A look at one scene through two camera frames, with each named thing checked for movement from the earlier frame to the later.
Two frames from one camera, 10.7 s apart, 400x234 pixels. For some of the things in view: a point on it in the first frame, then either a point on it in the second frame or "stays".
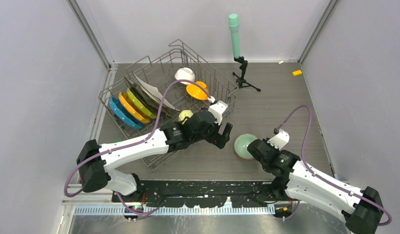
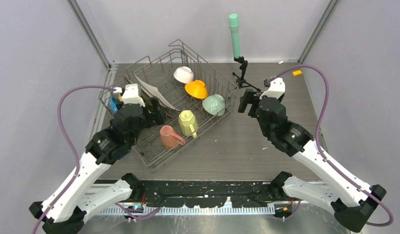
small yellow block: [296, 72] stays
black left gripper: [224, 137] -> [156, 118]
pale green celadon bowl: [241, 144] -> [214, 105]
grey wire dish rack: [160, 92] stays
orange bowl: [197, 91] stays
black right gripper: [276, 149] -> [251, 96]
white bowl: [185, 73] stays
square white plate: [154, 91] stays
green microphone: [234, 24] stays
